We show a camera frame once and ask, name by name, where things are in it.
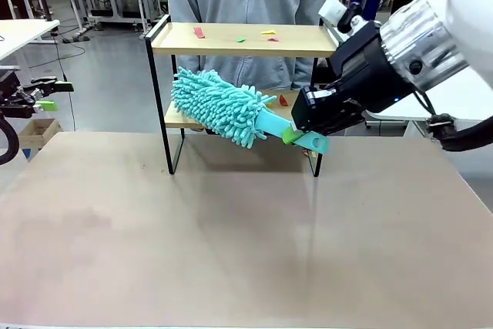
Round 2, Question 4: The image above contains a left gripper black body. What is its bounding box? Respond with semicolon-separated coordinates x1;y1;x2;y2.
0;68;39;118

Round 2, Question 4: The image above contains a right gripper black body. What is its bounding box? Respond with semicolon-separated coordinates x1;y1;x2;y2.
290;20;415;136

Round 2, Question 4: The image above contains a teal chenille duster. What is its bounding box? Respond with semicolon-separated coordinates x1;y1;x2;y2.
170;66;331;156

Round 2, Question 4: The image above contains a cardboard box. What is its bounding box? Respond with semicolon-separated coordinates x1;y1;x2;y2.
17;117;63;151

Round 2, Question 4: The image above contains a black office chair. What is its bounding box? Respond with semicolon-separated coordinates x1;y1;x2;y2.
296;57;338;93

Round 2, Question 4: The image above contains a small white table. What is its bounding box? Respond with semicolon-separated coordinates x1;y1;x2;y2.
0;18;62;76

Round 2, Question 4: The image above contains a large white curved table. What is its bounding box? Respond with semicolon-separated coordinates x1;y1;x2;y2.
364;109;438;141

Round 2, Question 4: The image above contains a black cable hose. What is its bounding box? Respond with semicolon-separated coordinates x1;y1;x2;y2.
414;89;493;153
0;115;20;166

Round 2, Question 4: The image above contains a black frame wooden two-tier shelf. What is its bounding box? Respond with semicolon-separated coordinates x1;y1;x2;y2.
144;14;345;178

